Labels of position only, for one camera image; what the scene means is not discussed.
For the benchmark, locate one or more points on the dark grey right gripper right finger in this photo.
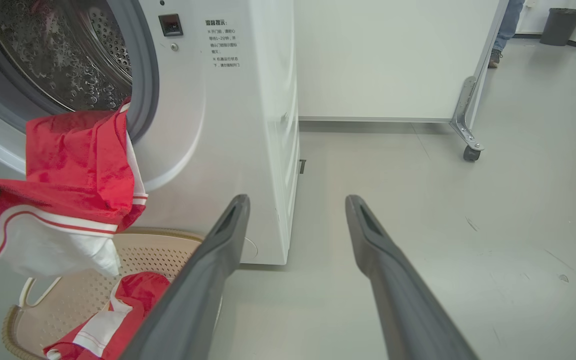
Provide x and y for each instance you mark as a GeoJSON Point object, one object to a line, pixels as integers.
{"type": "Point", "coordinates": [403, 300]}

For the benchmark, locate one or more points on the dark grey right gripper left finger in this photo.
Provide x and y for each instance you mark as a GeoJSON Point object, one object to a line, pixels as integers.
{"type": "Point", "coordinates": [193, 290]}

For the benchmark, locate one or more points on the red and white garment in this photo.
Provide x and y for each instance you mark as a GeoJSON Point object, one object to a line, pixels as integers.
{"type": "Point", "coordinates": [68, 165]}

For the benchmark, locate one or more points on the cream perforated laundry basket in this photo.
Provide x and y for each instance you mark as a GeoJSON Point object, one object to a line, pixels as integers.
{"type": "Point", "coordinates": [68, 300]}

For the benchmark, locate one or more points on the white front-load washing machine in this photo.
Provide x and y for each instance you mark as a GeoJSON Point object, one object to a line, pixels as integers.
{"type": "Point", "coordinates": [218, 150]}

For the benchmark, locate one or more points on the white partition panel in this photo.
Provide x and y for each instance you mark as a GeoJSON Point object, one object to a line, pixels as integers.
{"type": "Point", "coordinates": [393, 60]}

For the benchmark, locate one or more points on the person leg in jeans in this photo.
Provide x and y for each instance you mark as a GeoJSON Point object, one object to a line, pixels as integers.
{"type": "Point", "coordinates": [508, 25]}

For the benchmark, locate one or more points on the dark grey trash bin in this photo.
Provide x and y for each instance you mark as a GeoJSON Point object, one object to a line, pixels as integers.
{"type": "Point", "coordinates": [562, 27]}

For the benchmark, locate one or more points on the metal bracket with black caster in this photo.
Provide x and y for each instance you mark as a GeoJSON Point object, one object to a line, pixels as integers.
{"type": "Point", "coordinates": [465, 130]}

